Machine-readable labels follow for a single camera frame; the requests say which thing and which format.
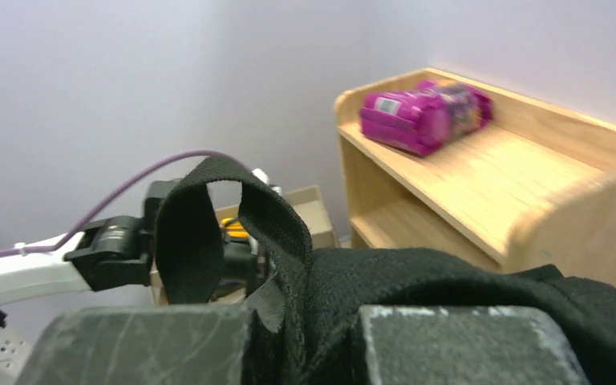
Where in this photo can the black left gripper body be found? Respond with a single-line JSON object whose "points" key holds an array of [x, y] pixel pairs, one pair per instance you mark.
{"points": [[245, 266]]}

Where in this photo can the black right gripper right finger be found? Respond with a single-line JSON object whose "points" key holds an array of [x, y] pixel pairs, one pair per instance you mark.
{"points": [[462, 345]]}

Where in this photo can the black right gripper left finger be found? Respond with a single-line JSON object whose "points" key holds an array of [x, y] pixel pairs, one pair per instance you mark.
{"points": [[151, 345]]}

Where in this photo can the black fabric tote bag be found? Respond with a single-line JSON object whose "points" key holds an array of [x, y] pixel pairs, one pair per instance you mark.
{"points": [[323, 293]]}

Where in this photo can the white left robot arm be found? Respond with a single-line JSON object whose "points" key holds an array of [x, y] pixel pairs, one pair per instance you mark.
{"points": [[102, 255]]}

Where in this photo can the beige plastic toolbox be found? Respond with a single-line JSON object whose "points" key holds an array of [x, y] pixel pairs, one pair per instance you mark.
{"points": [[296, 222]]}

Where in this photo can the wooden shelf unit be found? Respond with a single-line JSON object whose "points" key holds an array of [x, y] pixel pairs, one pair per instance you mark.
{"points": [[536, 187]]}

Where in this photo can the purple box on shelf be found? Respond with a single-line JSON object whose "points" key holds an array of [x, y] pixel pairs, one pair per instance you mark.
{"points": [[422, 120]]}

